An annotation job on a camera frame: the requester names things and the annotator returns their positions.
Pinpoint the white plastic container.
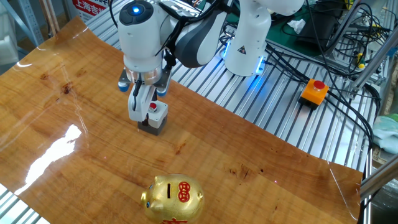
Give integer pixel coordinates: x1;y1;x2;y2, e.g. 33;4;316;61
0;34;19;66

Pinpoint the silver wrist module blue end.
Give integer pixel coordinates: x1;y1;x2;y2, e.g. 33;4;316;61
118;67;131;93
156;67;173;97

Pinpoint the crumpled white tissue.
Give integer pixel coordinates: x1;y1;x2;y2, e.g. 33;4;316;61
286;18;307;35

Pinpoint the black gripper cable with plug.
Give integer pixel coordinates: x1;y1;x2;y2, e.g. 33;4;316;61
132;79;143;112

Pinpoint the clear plastic bag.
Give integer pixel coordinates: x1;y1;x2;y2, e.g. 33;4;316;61
371;179;398;224

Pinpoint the aluminium profile post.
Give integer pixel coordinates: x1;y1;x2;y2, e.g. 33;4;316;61
325;0;363;58
359;159;398;200
349;30;398;94

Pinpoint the green table mat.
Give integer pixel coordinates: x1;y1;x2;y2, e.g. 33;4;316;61
266;0;346;58

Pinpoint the black emergency stop cable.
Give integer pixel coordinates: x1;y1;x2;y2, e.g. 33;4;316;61
325;88;376;224

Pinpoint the black device case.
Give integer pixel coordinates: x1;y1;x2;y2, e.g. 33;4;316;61
295;0;340;52

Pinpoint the blue-grey metal shelf frame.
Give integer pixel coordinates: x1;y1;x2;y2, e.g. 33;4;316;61
0;0;44;47

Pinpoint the gold piggy bank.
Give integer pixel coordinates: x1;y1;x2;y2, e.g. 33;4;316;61
140;173;205;224

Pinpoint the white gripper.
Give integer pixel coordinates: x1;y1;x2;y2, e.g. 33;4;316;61
127;83;159;127

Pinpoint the yellow green screwdriver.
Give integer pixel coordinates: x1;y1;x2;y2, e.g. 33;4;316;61
355;52;366;70

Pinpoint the wood grain vinyl mat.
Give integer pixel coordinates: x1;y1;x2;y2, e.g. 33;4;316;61
0;16;364;224

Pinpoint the red and white sign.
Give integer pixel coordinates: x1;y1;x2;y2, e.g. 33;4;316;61
72;0;110;23

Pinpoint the teal cloth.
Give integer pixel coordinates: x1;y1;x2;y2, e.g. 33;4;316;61
372;113;398;155

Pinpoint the grey red push button box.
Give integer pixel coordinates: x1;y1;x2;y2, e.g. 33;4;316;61
136;100;169;136

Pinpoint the orange emergency stop box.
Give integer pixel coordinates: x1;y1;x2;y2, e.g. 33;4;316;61
298;78;330;110

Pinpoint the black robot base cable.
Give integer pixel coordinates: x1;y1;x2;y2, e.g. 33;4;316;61
264;42;312;85

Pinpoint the brown wooden rod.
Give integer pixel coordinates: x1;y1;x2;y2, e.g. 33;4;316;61
48;0;60;34
39;0;57;37

